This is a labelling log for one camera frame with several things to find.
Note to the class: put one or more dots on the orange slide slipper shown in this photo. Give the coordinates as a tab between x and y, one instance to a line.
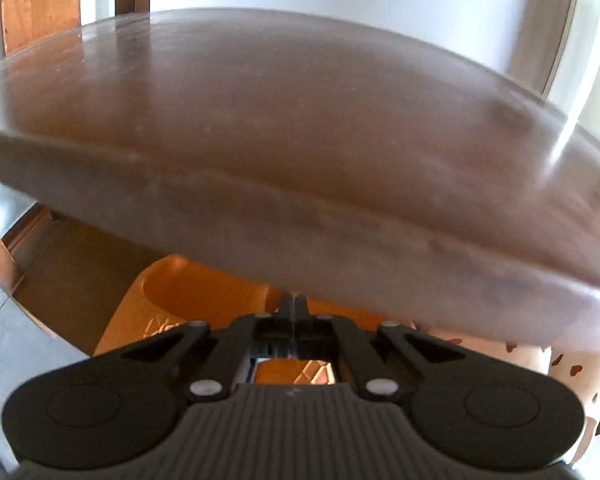
180	290

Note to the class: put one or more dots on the wooden shoe rack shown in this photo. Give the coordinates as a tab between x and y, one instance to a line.
280	135

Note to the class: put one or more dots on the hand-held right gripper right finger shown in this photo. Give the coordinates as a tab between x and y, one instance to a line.
347	335

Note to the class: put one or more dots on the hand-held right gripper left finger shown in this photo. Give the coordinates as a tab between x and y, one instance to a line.
245	332

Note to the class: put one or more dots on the white heart print slide slipper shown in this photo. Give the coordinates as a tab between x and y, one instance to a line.
580	375

